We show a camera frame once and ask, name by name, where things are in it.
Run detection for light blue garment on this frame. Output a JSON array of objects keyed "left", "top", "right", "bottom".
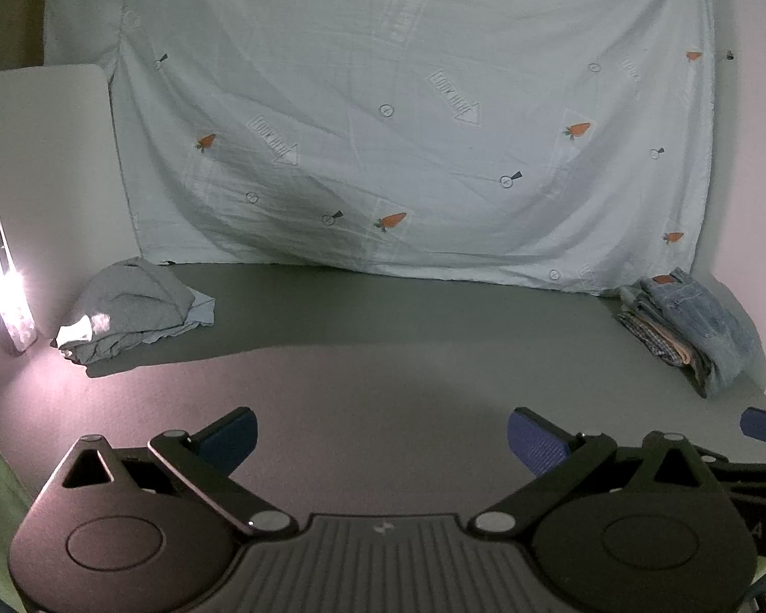
[{"left": 159, "top": 287, "right": 218, "bottom": 339}]

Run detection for carrot printed pale sheet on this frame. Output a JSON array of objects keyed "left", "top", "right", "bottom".
[{"left": 41, "top": 0, "right": 719, "bottom": 298}]

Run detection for folded blue jeans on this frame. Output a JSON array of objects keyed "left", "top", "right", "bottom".
[{"left": 638, "top": 268, "right": 766, "bottom": 400}]

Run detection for folded beige garment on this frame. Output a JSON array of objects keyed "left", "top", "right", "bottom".
[{"left": 644, "top": 322, "right": 700, "bottom": 368}]

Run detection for grey pants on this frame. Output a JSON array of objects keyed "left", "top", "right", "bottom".
[{"left": 54, "top": 256, "right": 196, "bottom": 365}]

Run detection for glowing printed lamp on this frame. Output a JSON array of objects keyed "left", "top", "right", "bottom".
[{"left": 0, "top": 230, "right": 39, "bottom": 357}]

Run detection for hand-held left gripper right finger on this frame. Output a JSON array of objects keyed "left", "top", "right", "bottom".
[{"left": 470, "top": 405, "right": 732, "bottom": 540}]

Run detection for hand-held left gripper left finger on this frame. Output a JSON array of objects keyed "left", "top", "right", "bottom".
[{"left": 37, "top": 405, "right": 298, "bottom": 540}]

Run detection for white board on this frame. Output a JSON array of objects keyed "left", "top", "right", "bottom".
[{"left": 0, "top": 64, "right": 136, "bottom": 263}]

